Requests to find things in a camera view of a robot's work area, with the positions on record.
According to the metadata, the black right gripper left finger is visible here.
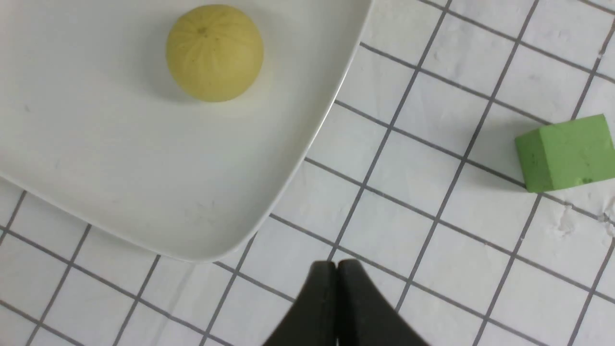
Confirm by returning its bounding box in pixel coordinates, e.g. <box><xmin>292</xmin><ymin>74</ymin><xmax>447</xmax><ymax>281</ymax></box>
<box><xmin>264</xmin><ymin>261</ymin><xmax>337</xmax><ymax>346</ymax></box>

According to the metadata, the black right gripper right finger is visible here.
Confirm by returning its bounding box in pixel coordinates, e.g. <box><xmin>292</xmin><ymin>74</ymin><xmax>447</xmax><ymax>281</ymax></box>
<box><xmin>338</xmin><ymin>259</ymin><xmax>428</xmax><ymax>346</ymax></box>

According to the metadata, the yellow steamed bun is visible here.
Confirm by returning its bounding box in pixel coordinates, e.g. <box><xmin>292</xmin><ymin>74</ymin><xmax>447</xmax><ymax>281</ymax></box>
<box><xmin>165</xmin><ymin>4</ymin><xmax>264</xmax><ymax>102</ymax></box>

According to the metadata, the white square ceramic plate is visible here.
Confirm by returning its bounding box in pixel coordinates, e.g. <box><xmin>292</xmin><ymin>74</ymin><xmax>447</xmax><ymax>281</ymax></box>
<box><xmin>0</xmin><ymin>0</ymin><xmax>374</xmax><ymax>261</ymax></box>

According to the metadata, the white checkered tablecloth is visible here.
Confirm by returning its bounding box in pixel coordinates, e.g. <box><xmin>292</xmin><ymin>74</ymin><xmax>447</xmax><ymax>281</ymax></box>
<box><xmin>1</xmin><ymin>0</ymin><xmax>614</xmax><ymax>346</ymax></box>

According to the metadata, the green foam cube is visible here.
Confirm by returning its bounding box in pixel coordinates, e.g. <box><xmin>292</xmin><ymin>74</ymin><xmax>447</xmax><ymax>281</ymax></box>
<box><xmin>515</xmin><ymin>114</ymin><xmax>615</xmax><ymax>193</ymax></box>

